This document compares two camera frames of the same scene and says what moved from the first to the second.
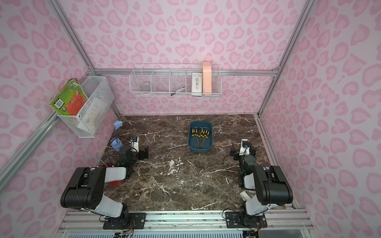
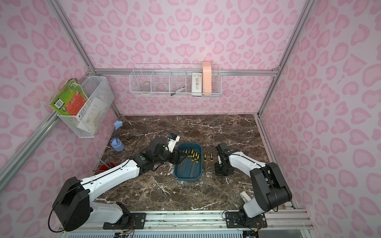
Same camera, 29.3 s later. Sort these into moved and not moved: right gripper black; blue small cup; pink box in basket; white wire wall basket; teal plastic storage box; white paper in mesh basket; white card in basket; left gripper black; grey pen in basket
Moved: left gripper black; teal plastic storage box; right gripper black
Not moved: grey pen in basket; pink box in basket; white card in basket; blue small cup; white paper in mesh basket; white wire wall basket
